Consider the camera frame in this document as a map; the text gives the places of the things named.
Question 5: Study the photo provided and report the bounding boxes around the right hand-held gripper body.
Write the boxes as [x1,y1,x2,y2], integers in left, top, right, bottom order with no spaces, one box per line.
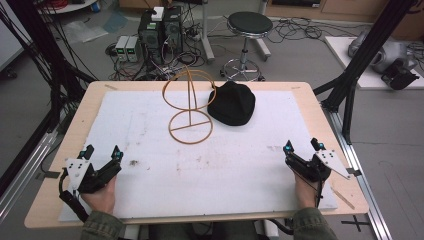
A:
[284,148,352,183]

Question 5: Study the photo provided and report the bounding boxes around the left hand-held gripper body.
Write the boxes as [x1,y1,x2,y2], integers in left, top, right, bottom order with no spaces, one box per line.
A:
[65,157,123,194]

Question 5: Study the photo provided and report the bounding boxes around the black knit hat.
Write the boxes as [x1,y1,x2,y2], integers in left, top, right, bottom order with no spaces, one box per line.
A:
[206,80,257,127]

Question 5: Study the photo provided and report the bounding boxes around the wooden hat stand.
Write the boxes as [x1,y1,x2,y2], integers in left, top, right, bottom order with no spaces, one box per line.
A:
[161,65,218,146]

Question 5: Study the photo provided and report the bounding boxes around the person's left hand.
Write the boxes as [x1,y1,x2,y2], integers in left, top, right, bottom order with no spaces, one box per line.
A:
[80,175,117,215]

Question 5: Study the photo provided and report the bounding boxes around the person's right hand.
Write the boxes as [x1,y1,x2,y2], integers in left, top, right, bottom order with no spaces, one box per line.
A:
[294,173,324,210]

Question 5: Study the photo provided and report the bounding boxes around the white foam mat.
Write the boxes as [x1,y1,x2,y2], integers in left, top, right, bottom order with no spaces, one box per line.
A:
[58,89,338,223]

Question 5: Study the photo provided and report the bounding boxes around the white platform board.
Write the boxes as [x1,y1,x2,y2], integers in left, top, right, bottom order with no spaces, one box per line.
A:
[324,35,424,90]

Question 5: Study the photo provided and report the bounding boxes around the grey power supply unit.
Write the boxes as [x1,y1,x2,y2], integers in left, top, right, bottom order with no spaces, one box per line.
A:
[114,35,130,62]
[125,35,140,63]

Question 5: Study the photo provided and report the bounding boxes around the black round stool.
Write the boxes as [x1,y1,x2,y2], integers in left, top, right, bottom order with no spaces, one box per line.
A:
[220,11,274,83]

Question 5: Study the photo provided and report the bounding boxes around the grey robot machine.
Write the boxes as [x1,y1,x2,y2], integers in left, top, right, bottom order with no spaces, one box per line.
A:
[347,30,421,91]

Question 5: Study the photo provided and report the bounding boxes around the black computer tower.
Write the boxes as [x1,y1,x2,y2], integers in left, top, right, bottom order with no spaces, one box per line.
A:
[162,5,184,56]
[137,9,165,64]

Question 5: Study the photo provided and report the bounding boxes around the clear plastic sheet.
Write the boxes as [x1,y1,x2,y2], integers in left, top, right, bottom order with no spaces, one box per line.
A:
[62,11,129,44]

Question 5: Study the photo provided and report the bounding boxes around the grey table leg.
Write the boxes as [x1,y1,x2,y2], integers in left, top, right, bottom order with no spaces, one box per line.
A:
[199,0,216,65]

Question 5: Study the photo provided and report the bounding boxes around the white box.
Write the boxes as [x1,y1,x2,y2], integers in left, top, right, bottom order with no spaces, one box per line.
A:
[151,6,165,23]

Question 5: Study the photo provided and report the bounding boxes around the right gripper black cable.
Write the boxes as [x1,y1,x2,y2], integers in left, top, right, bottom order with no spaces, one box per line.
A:
[294,173,326,209]

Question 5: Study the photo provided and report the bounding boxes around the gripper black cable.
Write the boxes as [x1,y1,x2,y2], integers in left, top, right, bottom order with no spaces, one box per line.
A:
[58,168,90,224]
[294,173,326,209]

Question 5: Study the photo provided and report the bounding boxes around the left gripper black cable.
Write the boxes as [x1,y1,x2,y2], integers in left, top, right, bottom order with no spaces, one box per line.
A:
[58,168,90,224]

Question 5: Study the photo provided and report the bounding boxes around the aluminium rail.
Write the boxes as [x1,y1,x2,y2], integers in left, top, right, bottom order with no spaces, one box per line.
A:
[0,130,59,223]
[321,103,394,240]

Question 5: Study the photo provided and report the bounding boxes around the black metal frame post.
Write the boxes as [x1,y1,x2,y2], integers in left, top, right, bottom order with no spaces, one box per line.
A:
[6,0,98,134]
[313,0,418,145]

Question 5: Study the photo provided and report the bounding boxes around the tangle of floor cables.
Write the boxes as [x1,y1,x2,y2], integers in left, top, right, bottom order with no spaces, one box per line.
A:
[104,43,208,82]

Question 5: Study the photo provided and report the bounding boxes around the black cables on floor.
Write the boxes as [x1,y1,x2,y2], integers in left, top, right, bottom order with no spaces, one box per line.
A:
[266,16,368,44]

